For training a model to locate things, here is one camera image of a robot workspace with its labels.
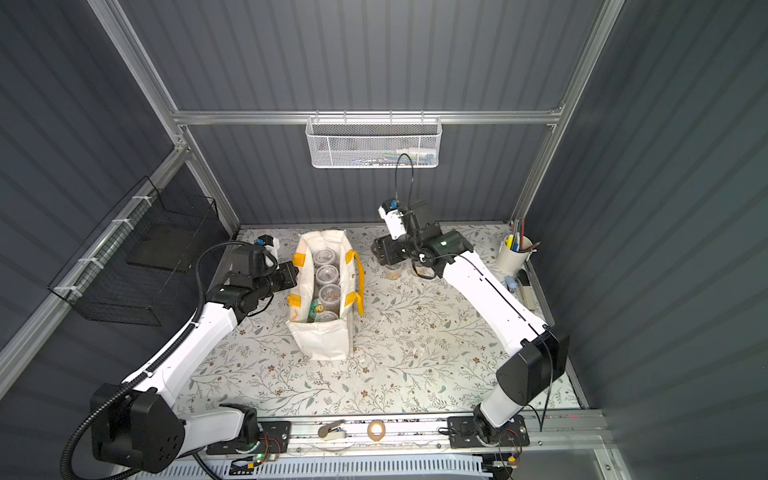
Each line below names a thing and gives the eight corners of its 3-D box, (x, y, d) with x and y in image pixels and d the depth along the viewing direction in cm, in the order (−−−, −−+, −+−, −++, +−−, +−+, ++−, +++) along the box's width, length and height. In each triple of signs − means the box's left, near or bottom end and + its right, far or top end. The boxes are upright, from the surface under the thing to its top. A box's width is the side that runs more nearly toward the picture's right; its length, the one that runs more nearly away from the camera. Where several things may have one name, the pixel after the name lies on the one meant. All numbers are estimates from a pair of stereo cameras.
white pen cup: (500, 274, 106) (514, 246, 95) (492, 246, 115) (504, 218, 103) (527, 274, 106) (543, 246, 95) (517, 246, 115) (531, 218, 103)
